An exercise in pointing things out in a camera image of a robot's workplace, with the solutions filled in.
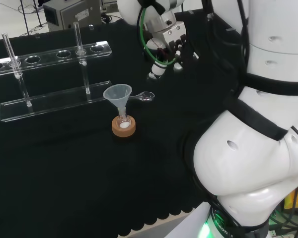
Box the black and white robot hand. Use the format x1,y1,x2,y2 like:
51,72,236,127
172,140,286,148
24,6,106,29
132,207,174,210
145,21,200,80

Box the yellow stop button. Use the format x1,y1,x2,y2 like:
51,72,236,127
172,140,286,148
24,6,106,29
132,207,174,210
283,182,298,214

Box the cork ring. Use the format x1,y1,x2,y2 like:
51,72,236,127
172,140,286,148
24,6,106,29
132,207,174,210
111,116,137,138

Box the grey metal control box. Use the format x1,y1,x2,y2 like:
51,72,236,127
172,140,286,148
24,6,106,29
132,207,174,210
42,0,101,32

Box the clear acrylic funnel stand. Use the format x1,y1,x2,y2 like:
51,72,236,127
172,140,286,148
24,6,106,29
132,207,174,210
0,21,113,122

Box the black bench cloth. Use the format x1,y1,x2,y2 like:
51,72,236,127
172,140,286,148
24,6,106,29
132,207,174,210
0,7,250,238

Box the green cable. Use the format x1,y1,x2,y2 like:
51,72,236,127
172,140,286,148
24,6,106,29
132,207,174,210
136,6,177,66

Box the clear glass weighing funnel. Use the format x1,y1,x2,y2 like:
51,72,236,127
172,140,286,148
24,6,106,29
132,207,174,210
129,91,155,103

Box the small glass round-bottom flask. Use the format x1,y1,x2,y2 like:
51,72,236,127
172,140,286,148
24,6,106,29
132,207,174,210
116,109,131,129

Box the clear plastic funnel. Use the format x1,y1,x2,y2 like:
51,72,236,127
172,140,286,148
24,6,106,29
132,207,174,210
103,84,133,118

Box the black tripod stand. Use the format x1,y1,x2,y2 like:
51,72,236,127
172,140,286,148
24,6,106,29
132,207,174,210
19,0,45,34

